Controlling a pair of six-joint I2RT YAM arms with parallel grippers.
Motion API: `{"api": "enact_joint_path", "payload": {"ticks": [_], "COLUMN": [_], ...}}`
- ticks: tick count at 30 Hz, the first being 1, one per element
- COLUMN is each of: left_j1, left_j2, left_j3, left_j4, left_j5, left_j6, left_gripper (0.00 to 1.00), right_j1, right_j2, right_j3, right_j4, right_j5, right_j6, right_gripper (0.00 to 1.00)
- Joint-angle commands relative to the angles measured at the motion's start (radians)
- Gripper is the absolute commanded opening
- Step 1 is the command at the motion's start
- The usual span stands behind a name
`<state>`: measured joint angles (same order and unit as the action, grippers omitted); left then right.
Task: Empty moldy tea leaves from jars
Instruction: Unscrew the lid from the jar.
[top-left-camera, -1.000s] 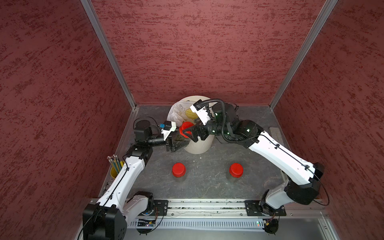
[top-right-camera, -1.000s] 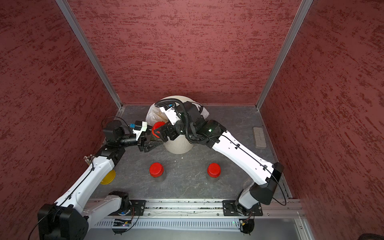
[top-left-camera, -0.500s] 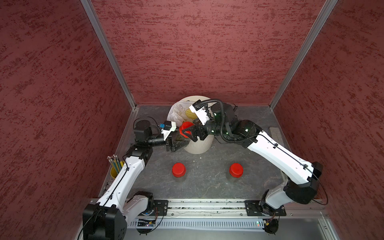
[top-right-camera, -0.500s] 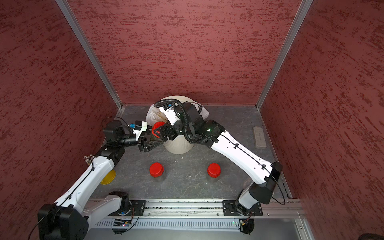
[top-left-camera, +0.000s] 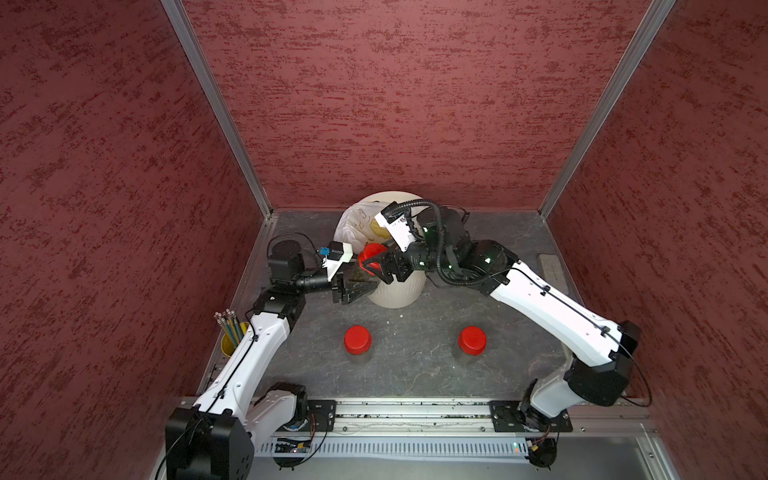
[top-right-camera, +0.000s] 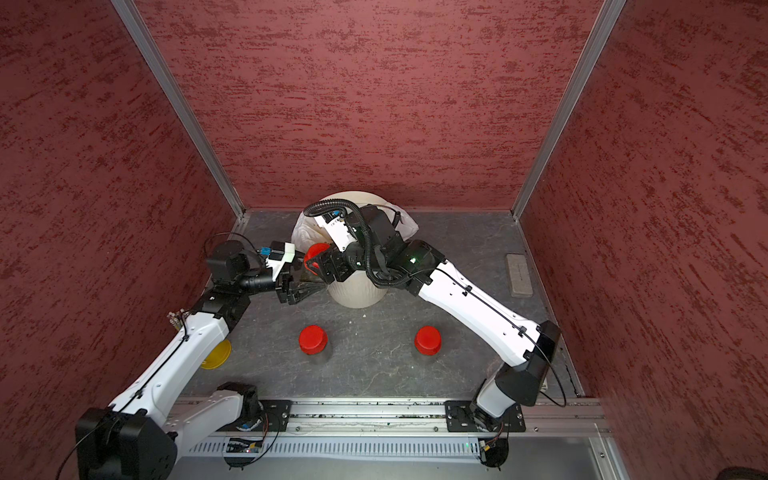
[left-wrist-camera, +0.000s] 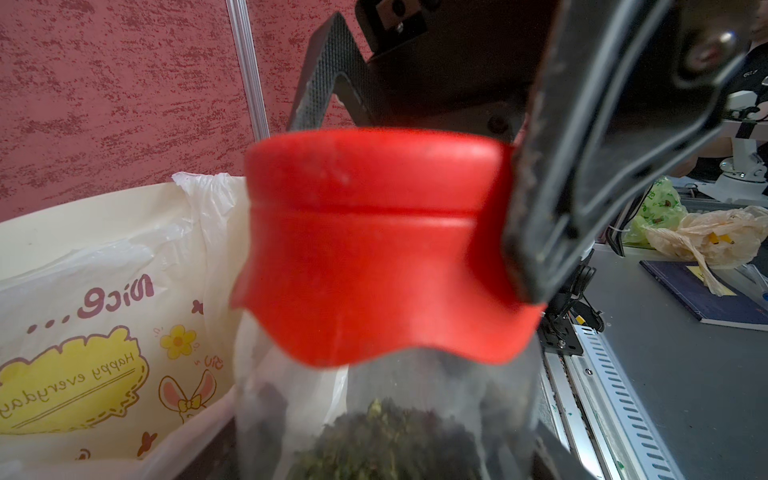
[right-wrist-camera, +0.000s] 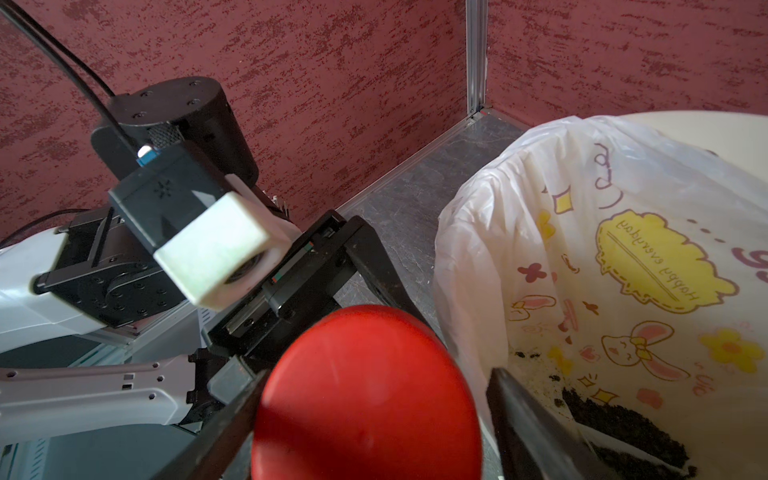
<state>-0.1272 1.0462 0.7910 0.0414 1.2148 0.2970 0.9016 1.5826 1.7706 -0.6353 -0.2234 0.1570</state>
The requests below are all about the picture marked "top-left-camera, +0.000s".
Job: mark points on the cream plastic trash bin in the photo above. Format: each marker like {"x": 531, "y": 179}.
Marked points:
{"x": 397, "y": 294}

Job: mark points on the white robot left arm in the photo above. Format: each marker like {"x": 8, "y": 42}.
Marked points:
{"x": 216, "y": 438}

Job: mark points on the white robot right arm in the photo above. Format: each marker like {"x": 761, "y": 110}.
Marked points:
{"x": 601, "y": 362}

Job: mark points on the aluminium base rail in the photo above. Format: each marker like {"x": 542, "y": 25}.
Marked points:
{"x": 473, "y": 417}

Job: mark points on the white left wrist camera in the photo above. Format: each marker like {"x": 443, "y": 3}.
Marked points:
{"x": 334, "y": 256}

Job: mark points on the yellow pencil cup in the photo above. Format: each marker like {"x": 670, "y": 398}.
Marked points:
{"x": 233, "y": 331}

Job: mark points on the red lid jar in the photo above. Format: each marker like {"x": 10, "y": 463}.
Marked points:
{"x": 358, "y": 344}
{"x": 471, "y": 344}
{"x": 369, "y": 261}

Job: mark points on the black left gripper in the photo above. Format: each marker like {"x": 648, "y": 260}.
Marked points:
{"x": 347, "y": 294}

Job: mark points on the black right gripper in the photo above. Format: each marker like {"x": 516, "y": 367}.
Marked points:
{"x": 392, "y": 254}

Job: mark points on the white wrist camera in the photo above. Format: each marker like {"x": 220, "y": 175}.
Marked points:
{"x": 334, "y": 256}
{"x": 396, "y": 222}

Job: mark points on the grey rectangular pad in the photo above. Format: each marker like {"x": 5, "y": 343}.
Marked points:
{"x": 552, "y": 272}

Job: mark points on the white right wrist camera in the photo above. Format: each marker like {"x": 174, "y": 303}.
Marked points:
{"x": 396, "y": 222}

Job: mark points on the white printed bin liner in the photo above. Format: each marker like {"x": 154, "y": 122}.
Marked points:
{"x": 358, "y": 226}

